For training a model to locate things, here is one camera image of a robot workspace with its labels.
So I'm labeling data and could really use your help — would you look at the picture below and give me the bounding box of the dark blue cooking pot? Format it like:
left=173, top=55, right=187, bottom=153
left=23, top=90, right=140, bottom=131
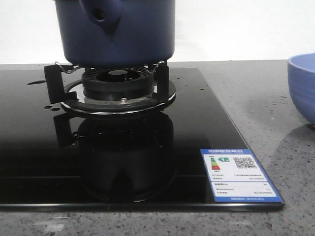
left=55, top=0, right=175, bottom=68

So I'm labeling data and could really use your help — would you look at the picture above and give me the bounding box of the light blue ribbed bowl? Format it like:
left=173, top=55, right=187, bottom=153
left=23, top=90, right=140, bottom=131
left=287, top=53, right=315, bottom=125

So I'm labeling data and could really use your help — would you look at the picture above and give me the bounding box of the black pot support grate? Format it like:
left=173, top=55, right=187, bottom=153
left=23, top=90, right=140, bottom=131
left=44, top=61, right=176, bottom=117

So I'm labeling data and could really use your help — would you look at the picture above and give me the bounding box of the black gas burner head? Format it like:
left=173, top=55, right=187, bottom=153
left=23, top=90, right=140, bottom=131
left=82, top=67, right=154, bottom=101

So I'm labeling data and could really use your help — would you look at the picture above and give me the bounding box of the blue white energy label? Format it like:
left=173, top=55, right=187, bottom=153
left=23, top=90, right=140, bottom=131
left=200, top=149, right=283, bottom=204

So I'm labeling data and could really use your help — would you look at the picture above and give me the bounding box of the black glass gas cooktop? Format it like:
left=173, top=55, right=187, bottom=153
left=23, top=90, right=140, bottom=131
left=0, top=68, right=284, bottom=211

